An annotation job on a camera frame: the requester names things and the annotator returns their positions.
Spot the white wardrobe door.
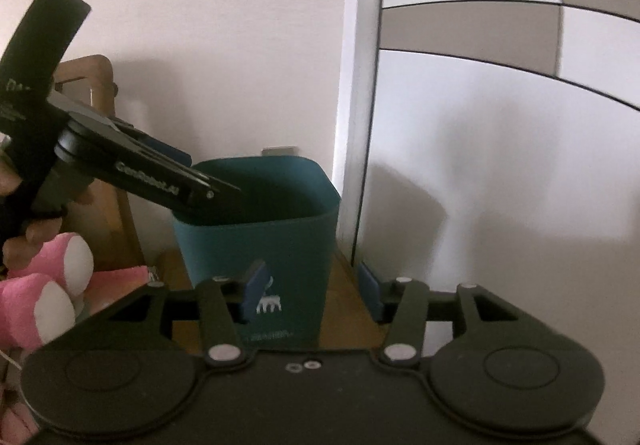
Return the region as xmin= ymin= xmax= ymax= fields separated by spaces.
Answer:
xmin=354 ymin=0 xmax=639 ymax=443

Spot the pink white plush toy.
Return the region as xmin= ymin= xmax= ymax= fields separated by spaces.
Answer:
xmin=1 ymin=233 xmax=155 ymax=444

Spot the teal trash bin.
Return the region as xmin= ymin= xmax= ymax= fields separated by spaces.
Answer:
xmin=174 ymin=156 xmax=341 ymax=349

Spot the person left hand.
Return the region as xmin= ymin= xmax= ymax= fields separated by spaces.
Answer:
xmin=1 ymin=159 xmax=63 ymax=271

